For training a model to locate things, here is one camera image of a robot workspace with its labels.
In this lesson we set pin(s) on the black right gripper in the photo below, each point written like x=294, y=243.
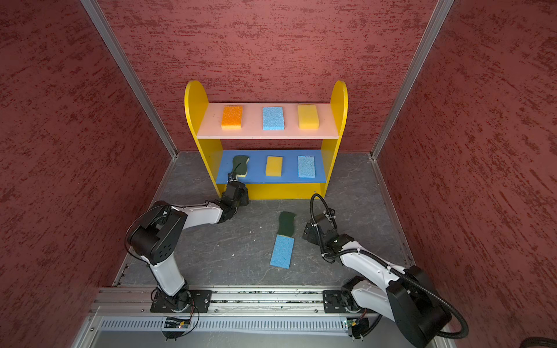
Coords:
x=312, y=236

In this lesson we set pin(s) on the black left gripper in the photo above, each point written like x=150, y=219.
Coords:
x=245, y=198

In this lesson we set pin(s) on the dark green wavy sponge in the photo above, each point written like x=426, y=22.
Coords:
x=240, y=166
x=286, y=224

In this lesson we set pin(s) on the yellow sponge front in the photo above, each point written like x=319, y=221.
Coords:
x=274, y=166

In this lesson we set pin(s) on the yellow sponge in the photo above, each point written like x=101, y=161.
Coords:
x=274, y=166
x=308, y=117

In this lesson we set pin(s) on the blue sponge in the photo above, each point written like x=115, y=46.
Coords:
x=273, y=119
x=282, y=253
x=306, y=167

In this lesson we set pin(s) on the orange sponge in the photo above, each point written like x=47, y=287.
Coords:
x=232, y=118

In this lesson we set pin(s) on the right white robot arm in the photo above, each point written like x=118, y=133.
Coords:
x=406, y=296

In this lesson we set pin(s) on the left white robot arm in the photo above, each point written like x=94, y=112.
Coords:
x=155, y=234

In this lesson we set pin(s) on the yellow wooden two-tier shelf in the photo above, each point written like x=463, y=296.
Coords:
x=218, y=147

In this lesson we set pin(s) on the perforated metal vent strip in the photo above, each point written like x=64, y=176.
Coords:
x=226, y=324

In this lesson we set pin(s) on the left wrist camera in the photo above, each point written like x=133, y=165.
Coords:
x=232, y=176

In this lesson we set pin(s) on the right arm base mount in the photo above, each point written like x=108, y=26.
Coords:
x=343, y=302

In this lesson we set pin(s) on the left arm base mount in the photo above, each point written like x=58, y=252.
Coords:
x=185, y=301

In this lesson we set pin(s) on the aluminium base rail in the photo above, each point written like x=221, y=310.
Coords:
x=215, y=301

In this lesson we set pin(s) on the right aluminium corner post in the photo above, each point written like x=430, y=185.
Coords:
x=426, y=43

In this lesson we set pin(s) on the aluminium corner post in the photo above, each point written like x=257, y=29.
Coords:
x=426, y=43
x=109, y=38

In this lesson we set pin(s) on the left aluminium corner post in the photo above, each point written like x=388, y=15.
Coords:
x=109, y=38

